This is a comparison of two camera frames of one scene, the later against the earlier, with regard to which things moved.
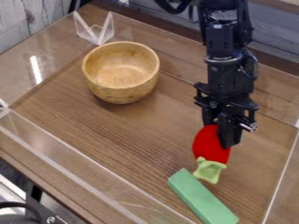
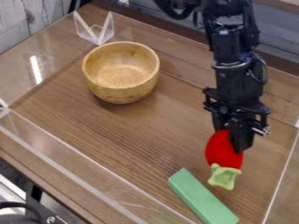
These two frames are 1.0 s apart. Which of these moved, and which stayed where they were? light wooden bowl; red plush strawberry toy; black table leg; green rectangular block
Moved: red plush strawberry toy
Stayed: green rectangular block; black table leg; light wooden bowl
